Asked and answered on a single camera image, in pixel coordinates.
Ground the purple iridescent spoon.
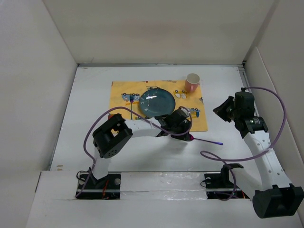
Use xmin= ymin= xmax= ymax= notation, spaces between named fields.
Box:
xmin=190 ymin=135 xmax=224 ymax=146

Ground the teal round plate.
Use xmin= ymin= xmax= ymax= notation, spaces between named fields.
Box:
xmin=139 ymin=88 xmax=176 ymax=118

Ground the pink cup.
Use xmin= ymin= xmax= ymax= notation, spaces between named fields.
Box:
xmin=185 ymin=73 xmax=200 ymax=93

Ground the iridescent fork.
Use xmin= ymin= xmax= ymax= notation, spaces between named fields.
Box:
xmin=130 ymin=94 xmax=134 ymax=120

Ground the yellow cartoon print cloth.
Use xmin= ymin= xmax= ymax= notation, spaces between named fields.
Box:
xmin=110 ymin=80 xmax=208 ymax=132

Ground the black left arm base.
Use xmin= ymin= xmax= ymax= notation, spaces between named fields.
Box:
xmin=75 ymin=168 xmax=121 ymax=200

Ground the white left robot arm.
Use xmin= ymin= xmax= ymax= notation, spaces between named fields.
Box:
xmin=89 ymin=107 xmax=192 ymax=188

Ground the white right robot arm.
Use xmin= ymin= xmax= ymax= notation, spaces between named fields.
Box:
xmin=213 ymin=88 xmax=304 ymax=219

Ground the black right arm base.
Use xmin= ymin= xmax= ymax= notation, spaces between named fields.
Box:
xmin=200 ymin=163 xmax=251 ymax=201

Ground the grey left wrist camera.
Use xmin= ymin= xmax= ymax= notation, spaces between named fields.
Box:
xmin=179 ymin=106 xmax=190 ymax=117

